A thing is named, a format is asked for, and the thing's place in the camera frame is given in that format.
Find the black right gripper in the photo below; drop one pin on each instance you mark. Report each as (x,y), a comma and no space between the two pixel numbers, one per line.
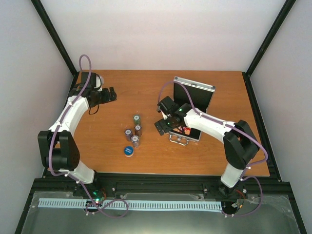
(165,128)

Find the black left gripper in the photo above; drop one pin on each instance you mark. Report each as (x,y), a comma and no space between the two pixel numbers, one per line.
(107,98)

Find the brown poker chip stack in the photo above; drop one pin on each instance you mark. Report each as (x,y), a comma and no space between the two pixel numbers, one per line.
(138,130)

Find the red playing card deck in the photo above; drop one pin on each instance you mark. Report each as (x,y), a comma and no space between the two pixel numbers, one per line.
(185,130)

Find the green poker chip stack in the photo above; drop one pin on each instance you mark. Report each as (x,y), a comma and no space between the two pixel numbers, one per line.
(137,119)

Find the grey poker chip stack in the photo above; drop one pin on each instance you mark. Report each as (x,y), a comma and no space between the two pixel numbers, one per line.
(135,141)

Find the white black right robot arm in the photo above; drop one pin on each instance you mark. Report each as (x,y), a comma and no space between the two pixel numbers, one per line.
(237,137)

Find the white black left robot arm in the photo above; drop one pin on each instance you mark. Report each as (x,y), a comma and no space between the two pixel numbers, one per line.
(57,146)

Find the blue dealer button stack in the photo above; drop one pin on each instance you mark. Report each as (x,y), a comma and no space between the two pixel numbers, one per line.
(128,151)

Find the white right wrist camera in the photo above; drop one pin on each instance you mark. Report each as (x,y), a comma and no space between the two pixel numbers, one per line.
(163,114)

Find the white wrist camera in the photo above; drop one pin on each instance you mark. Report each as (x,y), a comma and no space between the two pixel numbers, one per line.
(99,83)
(163,114)

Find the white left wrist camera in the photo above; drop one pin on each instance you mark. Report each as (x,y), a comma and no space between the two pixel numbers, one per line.
(99,83)

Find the light blue cable duct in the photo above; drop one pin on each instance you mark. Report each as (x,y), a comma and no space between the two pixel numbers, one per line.
(132,205)

